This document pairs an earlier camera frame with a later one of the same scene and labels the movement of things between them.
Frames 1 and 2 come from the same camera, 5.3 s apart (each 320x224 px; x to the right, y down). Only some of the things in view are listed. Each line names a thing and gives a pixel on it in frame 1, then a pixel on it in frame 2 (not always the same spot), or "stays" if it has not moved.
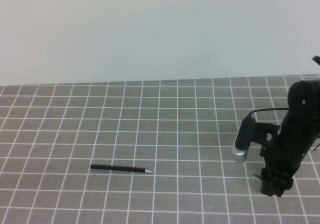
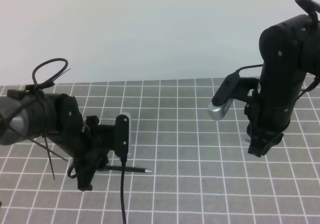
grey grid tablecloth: x=183 y=130 stays
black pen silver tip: x=116 y=168 stays
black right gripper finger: x=267 y=182 -> x=256 y=145
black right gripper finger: x=280 y=183 -> x=276 y=140
